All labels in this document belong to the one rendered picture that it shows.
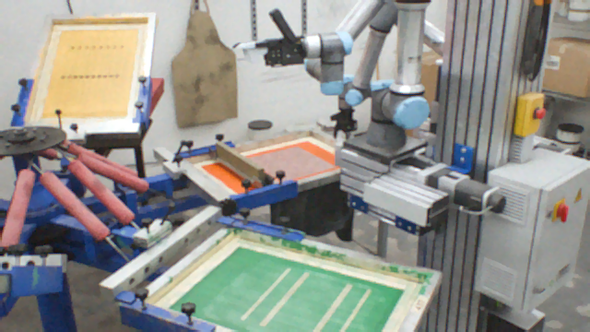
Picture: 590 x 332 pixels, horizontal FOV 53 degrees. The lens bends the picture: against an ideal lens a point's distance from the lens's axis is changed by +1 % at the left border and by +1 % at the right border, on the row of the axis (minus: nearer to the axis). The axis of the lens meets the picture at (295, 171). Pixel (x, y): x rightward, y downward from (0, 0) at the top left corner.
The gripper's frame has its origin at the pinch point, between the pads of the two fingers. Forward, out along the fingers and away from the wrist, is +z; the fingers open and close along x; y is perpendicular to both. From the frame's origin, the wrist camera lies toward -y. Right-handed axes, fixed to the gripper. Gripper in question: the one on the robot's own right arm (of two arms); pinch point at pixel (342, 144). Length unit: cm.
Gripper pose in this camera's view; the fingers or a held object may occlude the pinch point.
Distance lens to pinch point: 296.3
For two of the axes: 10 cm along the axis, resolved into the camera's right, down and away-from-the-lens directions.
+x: 8.4, -2.2, 5.0
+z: 0.1, 9.2, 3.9
